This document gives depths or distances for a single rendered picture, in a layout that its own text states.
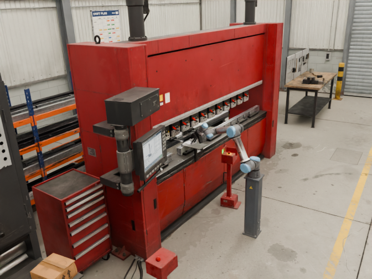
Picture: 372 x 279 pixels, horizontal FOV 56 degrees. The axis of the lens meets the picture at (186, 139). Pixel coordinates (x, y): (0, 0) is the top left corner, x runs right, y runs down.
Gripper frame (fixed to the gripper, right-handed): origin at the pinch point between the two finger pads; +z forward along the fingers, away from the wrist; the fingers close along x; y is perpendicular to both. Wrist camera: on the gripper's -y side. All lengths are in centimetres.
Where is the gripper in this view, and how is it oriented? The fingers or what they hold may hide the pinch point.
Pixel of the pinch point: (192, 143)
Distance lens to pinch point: 436.8
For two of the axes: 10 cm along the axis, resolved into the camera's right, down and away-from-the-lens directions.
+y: -5.9, -7.7, 2.6
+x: -6.8, 2.9, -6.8
